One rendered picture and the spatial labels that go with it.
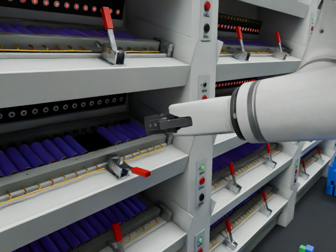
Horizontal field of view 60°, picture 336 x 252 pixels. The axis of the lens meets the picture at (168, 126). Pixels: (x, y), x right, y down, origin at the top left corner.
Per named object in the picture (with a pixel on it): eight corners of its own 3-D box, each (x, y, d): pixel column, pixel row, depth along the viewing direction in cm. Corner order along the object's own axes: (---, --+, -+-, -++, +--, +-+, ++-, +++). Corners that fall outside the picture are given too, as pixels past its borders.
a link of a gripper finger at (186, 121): (215, 113, 41) (199, 114, 47) (163, 121, 39) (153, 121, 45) (216, 121, 42) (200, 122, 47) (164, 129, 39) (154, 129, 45)
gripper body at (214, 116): (262, 84, 44) (200, 96, 51) (231, 86, 36) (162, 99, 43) (269, 134, 44) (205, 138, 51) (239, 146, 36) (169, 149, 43)
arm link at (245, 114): (275, 79, 42) (255, 83, 44) (250, 79, 35) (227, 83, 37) (282, 136, 42) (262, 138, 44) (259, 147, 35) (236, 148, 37)
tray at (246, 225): (284, 208, 126) (297, 182, 120) (203, 290, 82) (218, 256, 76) (244, 182, 137) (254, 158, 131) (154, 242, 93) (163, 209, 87)
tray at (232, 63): (298, 71, 112) (314, 35, 106) (210, 82, 68) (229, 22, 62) (252, 55, 123) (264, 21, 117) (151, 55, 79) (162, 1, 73)
